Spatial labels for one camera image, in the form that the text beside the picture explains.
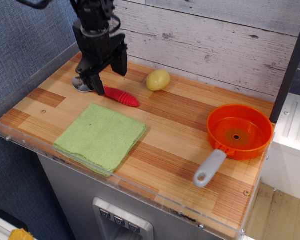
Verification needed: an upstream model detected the green cloth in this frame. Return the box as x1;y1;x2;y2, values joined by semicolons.
53;103;147;178

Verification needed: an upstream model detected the red handled metal spoon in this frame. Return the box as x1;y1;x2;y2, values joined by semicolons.
71;76;140;107

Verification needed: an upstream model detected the orange pan grey handle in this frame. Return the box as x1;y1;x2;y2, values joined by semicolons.
193;104;274;188

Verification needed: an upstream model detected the yellow potato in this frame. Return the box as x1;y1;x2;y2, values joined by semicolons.
146;69;171;92

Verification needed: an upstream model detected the silver button panel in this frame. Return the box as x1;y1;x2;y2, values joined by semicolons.
92;197;155;240

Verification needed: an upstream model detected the clear acrylic guard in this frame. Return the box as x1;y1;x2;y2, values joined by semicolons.
0;45;273;240

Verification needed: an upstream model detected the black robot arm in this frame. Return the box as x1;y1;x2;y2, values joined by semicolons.
71;0;128;95

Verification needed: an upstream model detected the dark right post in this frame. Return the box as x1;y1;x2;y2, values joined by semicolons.
269;32;300;124

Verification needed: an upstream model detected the black braided cable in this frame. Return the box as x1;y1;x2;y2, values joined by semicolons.
16;0;55;10

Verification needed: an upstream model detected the yellow object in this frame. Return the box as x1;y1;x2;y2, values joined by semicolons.
8;228;35;240

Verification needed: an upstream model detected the white side cabinet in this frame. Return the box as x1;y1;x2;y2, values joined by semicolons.
261;93;300;199

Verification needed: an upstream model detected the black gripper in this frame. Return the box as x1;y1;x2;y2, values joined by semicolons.
72;21;128;96

